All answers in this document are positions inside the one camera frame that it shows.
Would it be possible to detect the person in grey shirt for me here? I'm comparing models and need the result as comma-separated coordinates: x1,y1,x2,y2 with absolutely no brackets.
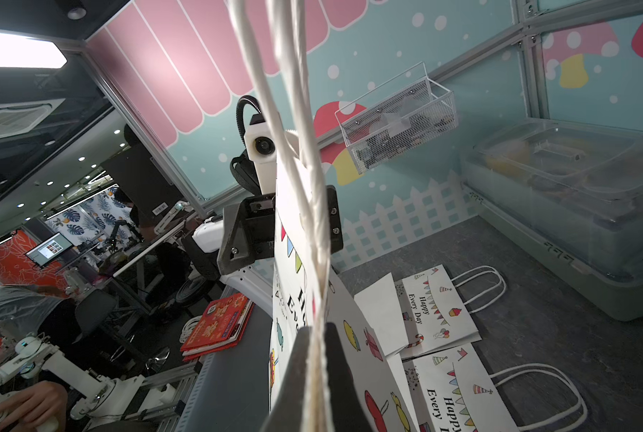
0,285,82,348

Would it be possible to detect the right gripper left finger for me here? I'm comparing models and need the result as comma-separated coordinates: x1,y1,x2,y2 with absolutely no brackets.
260,327,312,432

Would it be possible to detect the clear plastic storage box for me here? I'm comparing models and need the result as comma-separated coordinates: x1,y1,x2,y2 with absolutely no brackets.
461,119,643,321

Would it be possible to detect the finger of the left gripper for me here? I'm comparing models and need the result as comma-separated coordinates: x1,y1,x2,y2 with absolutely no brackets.
326,185,344,253

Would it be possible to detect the paper bag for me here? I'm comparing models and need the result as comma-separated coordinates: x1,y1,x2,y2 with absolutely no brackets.
228,1,417,431
355,265,507,361
403,343,588,431

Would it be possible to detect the white wire mesh basket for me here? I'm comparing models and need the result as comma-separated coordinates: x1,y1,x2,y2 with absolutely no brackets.
335,62,459,175

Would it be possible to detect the red book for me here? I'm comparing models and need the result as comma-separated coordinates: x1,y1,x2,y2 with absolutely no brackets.
180,293,255,362

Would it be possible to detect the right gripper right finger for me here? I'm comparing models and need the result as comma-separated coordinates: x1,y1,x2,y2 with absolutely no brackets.
324,323,372,432

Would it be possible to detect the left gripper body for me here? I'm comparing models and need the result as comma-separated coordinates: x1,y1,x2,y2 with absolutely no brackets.
217,195,276,275

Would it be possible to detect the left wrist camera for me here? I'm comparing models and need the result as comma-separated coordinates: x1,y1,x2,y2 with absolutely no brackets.
244,113,276,194

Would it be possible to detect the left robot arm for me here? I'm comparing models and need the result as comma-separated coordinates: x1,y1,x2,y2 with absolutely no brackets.
183,95,276,311

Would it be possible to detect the small white robot arm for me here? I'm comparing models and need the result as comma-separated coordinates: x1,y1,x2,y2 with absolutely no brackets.
0,336,182,428

